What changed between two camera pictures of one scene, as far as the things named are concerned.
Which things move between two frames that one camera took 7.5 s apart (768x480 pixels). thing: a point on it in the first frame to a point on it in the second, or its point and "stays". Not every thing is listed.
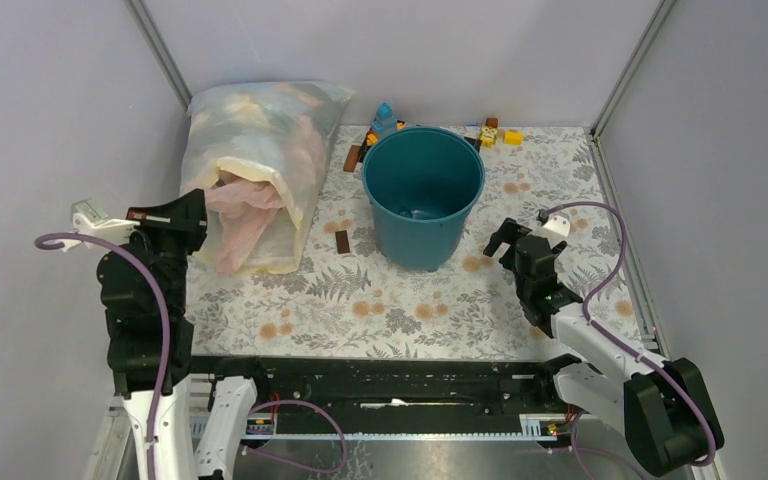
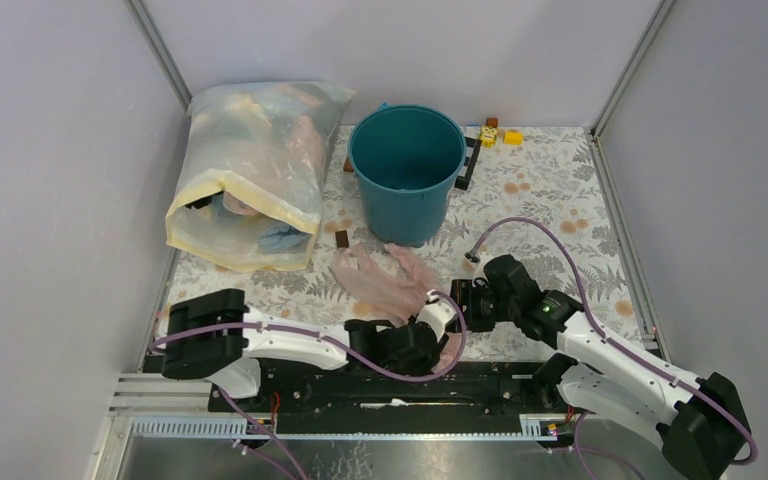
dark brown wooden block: (342, 241) stays
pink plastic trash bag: (245, 209) to (394, 285)
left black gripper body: (170, 234) to (419, 367)
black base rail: (309, 386) stays
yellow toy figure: (488, 136) stays
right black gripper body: (512, 230) to (483, 307)
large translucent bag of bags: (258, 149) stays
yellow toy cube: (512, 138) stays
